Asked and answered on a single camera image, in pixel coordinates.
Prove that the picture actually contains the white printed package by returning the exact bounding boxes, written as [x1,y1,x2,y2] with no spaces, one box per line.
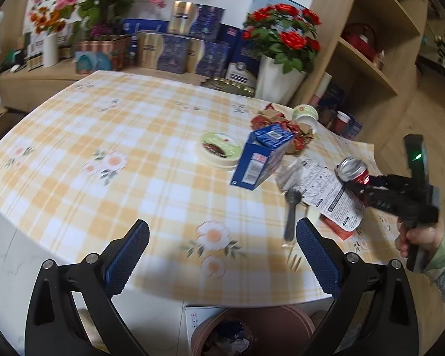
[297,159,365,232]

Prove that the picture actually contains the crushed red soda can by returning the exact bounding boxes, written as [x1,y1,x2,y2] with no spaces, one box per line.
[335,157,370,195]

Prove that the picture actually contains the black plastic spoon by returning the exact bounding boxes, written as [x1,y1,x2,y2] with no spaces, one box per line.
[276,159,304,247]

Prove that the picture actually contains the small blue cardboard box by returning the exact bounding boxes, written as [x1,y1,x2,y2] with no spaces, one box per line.
[230,124,294,190]

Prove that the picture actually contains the brown red wrapper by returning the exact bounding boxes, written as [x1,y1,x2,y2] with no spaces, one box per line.
[251,103,314,155]

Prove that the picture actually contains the green white paper cup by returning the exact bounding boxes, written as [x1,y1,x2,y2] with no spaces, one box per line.
[292,104,319,134]

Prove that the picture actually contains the yogurt tub lid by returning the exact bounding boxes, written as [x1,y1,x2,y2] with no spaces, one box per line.
[197,132,243,170]

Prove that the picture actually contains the dark red trash bin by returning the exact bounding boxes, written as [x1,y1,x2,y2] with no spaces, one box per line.
[185,305,315,355]

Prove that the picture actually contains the person's right hand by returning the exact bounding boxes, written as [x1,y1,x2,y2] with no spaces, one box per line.
[395,218,445,260]

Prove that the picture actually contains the purple small box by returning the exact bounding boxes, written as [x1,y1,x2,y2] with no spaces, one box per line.
[341,117,363,141]

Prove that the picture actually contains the red cup with white lid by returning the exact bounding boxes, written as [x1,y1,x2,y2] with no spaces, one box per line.
[331,111,350,135]

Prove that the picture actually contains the yellow plaid floral tablecloth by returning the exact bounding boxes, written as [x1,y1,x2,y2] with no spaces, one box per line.
[0,70,405,309]

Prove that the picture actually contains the stack of paper cups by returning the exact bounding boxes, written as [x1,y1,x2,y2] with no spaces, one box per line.
[309,72,332,107]

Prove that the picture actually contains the clear glass bottle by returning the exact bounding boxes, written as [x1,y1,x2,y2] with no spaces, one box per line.
[373,50,385,71]

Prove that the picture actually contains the red basket on shelf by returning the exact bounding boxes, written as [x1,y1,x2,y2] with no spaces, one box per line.
[341,23,377,62]

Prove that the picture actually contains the wooden shelf unit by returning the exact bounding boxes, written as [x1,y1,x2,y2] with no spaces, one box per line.
[291,0,428,147]

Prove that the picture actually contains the white flower pot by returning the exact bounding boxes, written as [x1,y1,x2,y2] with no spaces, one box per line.
[255,55,307,105]

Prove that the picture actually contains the gold green tray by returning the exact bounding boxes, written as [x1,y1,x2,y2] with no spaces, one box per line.
[200,77,255,97]

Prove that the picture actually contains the blue white supplement box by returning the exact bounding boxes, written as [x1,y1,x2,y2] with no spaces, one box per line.
[225,61,260,88]

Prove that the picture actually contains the striped woven basket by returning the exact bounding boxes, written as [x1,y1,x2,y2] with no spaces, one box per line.
[74,35,132,75]

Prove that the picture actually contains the blue gold gift box left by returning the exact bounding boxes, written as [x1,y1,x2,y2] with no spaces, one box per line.
[136,31,191,74]

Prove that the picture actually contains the blue gold gift box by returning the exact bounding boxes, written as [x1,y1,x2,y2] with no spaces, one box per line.
[136,31,191,74]
[167,1,225,42]
[187,39,230,78]

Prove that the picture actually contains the red rose plant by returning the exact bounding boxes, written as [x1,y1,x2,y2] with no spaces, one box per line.
[243,3,322,74]

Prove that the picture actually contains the blue gold gift box right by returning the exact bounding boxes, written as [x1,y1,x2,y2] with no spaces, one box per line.
[187,39,230,78]

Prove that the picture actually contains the white vase orange flowers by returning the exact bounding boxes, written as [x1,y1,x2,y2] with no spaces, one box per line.
[29,7,66,68]

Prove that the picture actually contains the blue gold gift box top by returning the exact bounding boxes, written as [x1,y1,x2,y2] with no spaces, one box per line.
[167,1,225,42]

